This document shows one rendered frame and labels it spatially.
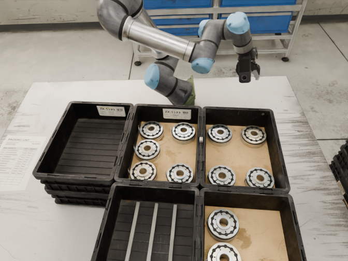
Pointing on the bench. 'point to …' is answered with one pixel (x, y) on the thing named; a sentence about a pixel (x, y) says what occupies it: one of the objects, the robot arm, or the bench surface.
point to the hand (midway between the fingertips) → (250, 80)
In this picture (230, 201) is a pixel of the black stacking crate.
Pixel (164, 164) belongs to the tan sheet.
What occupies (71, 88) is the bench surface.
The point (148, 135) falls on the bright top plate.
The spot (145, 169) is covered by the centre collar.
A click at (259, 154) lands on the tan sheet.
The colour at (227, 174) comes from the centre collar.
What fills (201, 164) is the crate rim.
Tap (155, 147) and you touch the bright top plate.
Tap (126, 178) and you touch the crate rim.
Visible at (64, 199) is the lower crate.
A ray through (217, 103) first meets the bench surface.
